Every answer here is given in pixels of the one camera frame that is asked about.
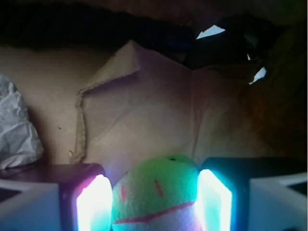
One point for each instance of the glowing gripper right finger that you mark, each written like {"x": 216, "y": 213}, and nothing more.
{"x": 253, "y": 194}

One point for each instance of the brown paper bag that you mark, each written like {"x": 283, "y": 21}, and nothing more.
{"x": 117, "y": 82}

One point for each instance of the green plush frog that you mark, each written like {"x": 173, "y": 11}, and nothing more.
{"x": 159, "y": 194}

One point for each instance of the crumpled white paper ball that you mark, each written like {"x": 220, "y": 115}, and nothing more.
{"x": 19, "y": 141}

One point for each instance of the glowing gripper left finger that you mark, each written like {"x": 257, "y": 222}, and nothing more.
{"x": 55, "y": 198}

